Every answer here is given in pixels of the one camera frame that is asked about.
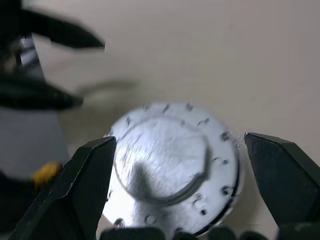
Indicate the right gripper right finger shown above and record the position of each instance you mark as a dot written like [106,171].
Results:
[287,180]

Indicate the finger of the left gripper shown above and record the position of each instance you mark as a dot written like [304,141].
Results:
[65,32]
[37,96]

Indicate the grey round motor cover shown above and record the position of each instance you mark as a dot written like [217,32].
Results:
[175,155]

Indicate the small yellow part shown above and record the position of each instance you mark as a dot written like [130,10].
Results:
[47,172]

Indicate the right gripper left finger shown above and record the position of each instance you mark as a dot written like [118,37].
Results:
[70,200]

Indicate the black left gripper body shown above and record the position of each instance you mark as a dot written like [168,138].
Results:
[10,50]

